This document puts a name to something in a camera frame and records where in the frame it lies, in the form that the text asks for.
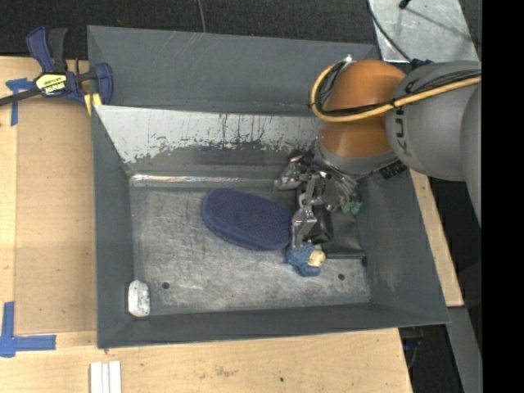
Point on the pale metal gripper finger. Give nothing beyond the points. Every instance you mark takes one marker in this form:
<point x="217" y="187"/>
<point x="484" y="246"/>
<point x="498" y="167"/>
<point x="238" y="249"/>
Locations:
<point x="312" y="222"/>
<point x="298" y="229"/>

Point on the blue furry toy figure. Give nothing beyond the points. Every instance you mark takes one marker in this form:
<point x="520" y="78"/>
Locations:
<point x="303" y="260"/>

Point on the grey metal bin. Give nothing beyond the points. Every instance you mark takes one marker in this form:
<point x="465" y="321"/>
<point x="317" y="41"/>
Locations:
<point x="204" y="72"/>

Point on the white speckled block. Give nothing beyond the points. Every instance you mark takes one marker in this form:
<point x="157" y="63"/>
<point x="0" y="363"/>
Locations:
<point x="138" y="298"/>

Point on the dark blue oval case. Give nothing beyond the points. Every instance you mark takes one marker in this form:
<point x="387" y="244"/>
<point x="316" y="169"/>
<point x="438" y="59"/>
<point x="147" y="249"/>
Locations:
<point x="245" y="219"/>

